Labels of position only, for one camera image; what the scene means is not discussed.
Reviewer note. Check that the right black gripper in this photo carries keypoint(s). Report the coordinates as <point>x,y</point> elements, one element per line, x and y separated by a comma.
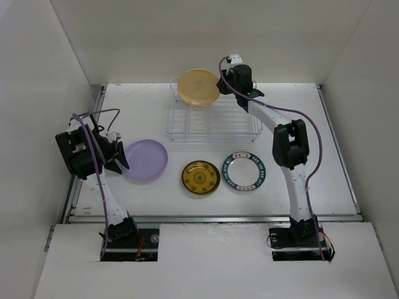
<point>221,87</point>

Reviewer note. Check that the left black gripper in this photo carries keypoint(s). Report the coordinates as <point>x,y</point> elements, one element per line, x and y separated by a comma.
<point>116,154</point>

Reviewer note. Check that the tan plate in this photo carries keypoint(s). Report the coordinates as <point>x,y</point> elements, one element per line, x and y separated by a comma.
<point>197,87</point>

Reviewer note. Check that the purple plate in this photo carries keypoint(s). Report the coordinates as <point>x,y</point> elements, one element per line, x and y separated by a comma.
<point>146,160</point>

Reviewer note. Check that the white wire dish rack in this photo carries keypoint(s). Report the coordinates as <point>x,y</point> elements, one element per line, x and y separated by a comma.
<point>221,121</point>

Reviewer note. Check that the white blue rimmed plate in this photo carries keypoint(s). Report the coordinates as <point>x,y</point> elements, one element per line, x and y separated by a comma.
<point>243,171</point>

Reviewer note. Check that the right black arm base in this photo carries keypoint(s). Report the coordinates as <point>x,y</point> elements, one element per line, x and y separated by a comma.
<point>285,248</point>

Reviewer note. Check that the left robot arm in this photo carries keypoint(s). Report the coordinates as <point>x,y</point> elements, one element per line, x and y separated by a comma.
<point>88,154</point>

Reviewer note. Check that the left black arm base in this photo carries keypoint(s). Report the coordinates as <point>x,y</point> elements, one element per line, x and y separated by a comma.
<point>142,248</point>

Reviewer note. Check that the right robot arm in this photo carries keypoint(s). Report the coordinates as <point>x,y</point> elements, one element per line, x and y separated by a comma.
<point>290,148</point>

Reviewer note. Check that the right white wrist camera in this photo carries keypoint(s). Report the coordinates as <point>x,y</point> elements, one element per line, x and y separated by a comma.
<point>234,59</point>

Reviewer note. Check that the metal table edge rail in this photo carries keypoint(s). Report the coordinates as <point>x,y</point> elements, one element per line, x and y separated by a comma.
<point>212,219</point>

